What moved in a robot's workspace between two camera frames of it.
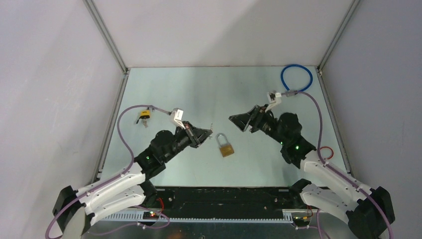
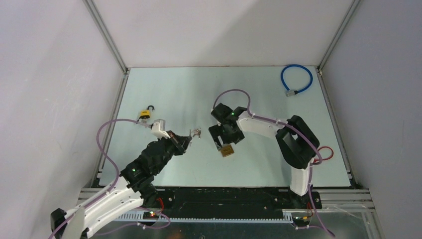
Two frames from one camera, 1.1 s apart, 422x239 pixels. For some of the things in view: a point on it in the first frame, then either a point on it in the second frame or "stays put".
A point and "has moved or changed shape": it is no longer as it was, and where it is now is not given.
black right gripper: (252, 118) → (215, 131)
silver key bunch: (211, 128) has moved or changed shape
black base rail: (176, 199) stays put
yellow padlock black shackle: (145, 114) stays put
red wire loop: (332, 153) stays put
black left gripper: (196, 136) → (180, 142)
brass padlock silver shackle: (227, 149) stays put
